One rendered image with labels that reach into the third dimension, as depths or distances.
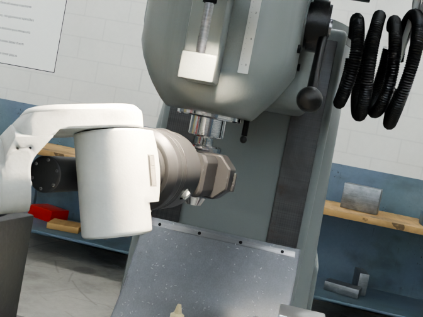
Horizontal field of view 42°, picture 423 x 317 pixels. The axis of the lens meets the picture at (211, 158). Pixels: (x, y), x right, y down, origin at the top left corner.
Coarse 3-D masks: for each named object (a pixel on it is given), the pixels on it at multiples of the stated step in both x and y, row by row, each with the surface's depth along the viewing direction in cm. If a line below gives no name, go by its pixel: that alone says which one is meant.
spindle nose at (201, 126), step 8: (192, 120) 73; (200, 120) 72; (208, 120) 71; (216, 120) 72; (192, 128) 72; (200, 128) 72; (208, 128) 71; (216, 128) 72; (224, 128) 73; (208, 136) 72; (216, 136) 72
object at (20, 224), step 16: (0, 224) 74; (16, 224) 77; (32, 224) 82; (0, 240) 74; (16, 240) 78; (0, 256) 75; (16, 256) 79; (0, 272) 76; (16, 272) 80; (0, 288) 77; (16, 288) 81; (0, 304) 77; (16, 304) 81
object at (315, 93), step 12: (312, 12) 73; (324, 12) 73; (312, 24) 73; (324, 24) 72; (312, 36) 73; (324, 36) 73; (312, 48) 75; (324, 48) 71; (312, 72) 67; (312, 84) 65; (300, 96) 63; (312, 96) 62; (300, 108) 63; (312, 108) 62
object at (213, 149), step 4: (192, 144) 72; (196, 144) 72; (200, 144) 73; (196, 148) 72; (200, 148) 72; (204, 148) 72; (208, 148) 72; (212, 148) 72; (216, 148) 72; (220, 148) 74; (216, 152) 72; (220, 152) 74
